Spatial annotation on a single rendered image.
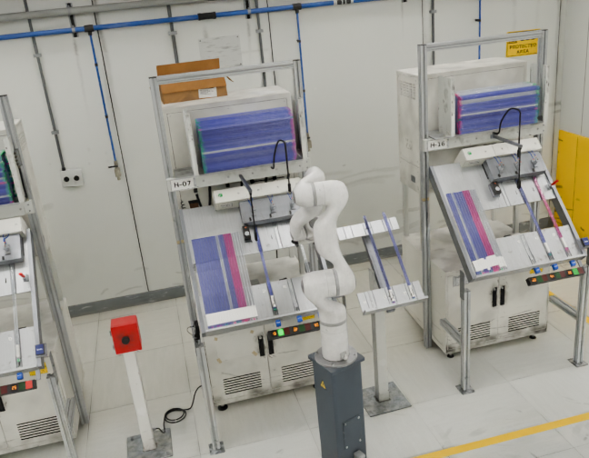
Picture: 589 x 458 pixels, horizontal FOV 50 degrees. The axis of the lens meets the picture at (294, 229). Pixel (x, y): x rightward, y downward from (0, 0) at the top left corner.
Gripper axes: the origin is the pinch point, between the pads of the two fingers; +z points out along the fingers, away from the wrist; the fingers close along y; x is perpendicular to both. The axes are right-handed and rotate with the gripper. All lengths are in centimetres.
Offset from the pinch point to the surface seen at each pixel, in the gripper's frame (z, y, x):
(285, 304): 5.9, 15.9, 28.8
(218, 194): 9, 38, -37
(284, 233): 13.0, 7.3, -10.9
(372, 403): 55, -29, 85
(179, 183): 3, 58, -45
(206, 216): 16, 46, -28
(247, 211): 9.5, 24.7, -25.3
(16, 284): 9, 144, -7
